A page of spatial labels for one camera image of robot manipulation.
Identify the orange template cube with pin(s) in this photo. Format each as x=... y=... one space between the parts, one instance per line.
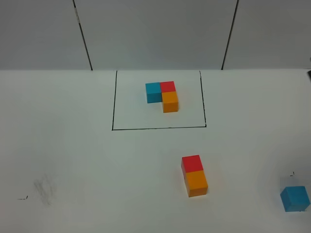
x=170 y=102

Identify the blue template cube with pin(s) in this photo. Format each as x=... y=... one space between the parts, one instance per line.
x=153 y=92

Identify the red template cube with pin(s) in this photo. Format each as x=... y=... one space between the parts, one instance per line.
x=167 y=86

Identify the loose blue cube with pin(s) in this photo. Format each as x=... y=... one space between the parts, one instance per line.
x=295 y=198

